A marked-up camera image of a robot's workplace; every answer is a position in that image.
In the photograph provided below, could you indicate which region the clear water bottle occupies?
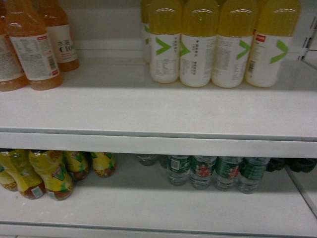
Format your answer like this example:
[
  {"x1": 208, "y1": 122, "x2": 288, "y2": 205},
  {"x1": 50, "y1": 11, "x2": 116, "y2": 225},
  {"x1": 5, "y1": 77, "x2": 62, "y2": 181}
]
[{"x1": 237, "y1": 157, "x2": 270, "y2": 194}]

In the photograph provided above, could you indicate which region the upper white shelf board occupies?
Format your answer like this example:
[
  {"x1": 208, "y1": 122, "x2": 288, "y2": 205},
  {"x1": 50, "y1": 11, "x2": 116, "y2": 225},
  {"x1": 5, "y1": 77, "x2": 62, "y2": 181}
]
[{"x1": 0, "y1": 57, "x2": 317, "y2": 158}]

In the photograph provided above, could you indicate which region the far left water bottle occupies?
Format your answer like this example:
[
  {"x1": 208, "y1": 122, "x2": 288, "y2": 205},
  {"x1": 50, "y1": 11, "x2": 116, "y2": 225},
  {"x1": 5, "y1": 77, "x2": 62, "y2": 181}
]
[{"x1": 167, "y1": 155, "x2": 191, "y2": 186}]

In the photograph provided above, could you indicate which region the middle water bottle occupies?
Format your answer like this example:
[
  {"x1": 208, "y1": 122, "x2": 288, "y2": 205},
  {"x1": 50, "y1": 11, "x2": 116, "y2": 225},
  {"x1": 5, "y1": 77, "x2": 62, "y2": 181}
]
[{"x1": 190, "y1": 156, "x2": 217, "y2": 190}]

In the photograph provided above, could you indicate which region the right water bottle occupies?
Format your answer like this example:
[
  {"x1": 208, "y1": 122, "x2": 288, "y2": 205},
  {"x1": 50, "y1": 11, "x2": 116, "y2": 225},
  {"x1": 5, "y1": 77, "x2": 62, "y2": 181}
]
[{"x1": 214, "y1": 156, "x2": 243, "y2": 191}]

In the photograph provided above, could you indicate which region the white metal shelf board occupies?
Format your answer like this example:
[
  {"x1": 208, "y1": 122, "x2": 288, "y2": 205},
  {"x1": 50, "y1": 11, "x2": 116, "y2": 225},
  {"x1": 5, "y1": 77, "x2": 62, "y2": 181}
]
[{"x1": 0, "y1": 160, "x2": 317, "y2": 238}]

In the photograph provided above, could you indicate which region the yellow drink bottle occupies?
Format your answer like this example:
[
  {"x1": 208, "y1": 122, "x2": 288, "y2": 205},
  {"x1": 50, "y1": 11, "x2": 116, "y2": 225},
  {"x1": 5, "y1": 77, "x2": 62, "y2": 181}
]
[
  {"x1": 245, "y1": 0, "x2": 301, "y2": 88},
  {"x1": 149, "y1": 0, "x2": 182, "y2": 83},
  {"x1": 141, "y1": 0, "x2": 151, "y2": 63},
  {"x1": 180, "y1": 0, "x2": 219, "y2": 87},
  {"x1": 211, "y1": 0, "x2": 258, "y2": 88}
]

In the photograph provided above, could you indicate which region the yellow drink bottle rear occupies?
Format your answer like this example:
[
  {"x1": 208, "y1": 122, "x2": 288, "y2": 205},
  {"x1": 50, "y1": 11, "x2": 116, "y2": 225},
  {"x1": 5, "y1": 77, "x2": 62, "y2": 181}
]
[{"x1": 141, "y1": 0, "x2": 151, "y2": 63}]

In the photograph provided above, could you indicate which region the yellow lemon tea bottle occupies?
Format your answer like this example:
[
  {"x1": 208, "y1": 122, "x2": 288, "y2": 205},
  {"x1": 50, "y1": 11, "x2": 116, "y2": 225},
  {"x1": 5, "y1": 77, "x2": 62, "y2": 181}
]
[{"x1": 29, "y1": 150, "x2": 74, "y2": 201}]

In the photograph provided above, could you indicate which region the left cola bottle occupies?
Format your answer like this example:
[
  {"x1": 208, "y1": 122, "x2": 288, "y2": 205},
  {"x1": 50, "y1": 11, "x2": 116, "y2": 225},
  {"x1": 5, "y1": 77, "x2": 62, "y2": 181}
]
[{"x1": 266, "y1": 158, "x2": 289, "y2": 172}]

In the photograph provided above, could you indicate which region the cola bottle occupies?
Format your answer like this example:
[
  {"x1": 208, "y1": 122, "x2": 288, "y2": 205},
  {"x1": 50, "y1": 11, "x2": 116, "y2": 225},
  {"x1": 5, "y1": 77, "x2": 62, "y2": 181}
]
[
  {"x1": 289, "y1": 158, "x2": 317, "y2": 173},
  {"x1": 266, "y1": 158, "x2": 289, "y2": 172}
]

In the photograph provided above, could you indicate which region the orange juice bottle rear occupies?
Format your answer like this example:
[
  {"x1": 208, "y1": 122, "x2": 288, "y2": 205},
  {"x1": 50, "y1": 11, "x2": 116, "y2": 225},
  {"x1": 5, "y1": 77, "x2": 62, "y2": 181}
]
[{"x1": 38, "y1": 0, "x2": 80, "y2": 72}]

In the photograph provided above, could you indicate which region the orange juice bottle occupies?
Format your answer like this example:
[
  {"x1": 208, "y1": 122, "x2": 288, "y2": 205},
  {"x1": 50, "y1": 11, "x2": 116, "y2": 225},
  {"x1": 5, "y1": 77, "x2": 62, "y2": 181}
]
[
  {"x1": 38, "y1": 0, "x2": 80, "y2": 72},
  {"x1": 4, "y1": 0, "x2": 63, "y2": 91},
  {"x1": 0, "y1": 19, "x2": 29, "y2": 92}
]

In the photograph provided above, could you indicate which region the orange juice bottle left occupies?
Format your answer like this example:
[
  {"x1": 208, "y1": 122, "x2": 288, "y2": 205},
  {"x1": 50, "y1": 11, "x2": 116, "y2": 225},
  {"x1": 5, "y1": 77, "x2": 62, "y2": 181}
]
[{"x1": 0, "y1": 19, "x2": 29, "y2": 92}]

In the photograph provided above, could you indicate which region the right cola bottle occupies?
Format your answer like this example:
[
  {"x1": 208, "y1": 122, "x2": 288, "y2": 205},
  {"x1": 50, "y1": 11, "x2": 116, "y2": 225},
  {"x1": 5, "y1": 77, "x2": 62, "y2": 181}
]
[{"x1": 289, "y1": 158, "x2": 317, "y2": 173}]

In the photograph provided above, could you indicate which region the orange juice bottle front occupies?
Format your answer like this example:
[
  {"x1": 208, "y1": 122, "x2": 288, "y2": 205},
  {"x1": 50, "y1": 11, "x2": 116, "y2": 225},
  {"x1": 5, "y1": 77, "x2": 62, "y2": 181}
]
[{"x1": 4, "y1": 0, "x2": 63, "y2": 91}]

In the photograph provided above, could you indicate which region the lemon tea bottle leftmost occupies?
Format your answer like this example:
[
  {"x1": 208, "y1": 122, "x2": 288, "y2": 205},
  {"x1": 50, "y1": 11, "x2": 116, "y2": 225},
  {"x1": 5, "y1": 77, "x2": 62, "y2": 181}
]
[{"x1": 0, "y1": 171, "x2": 17, "y2": 191}]

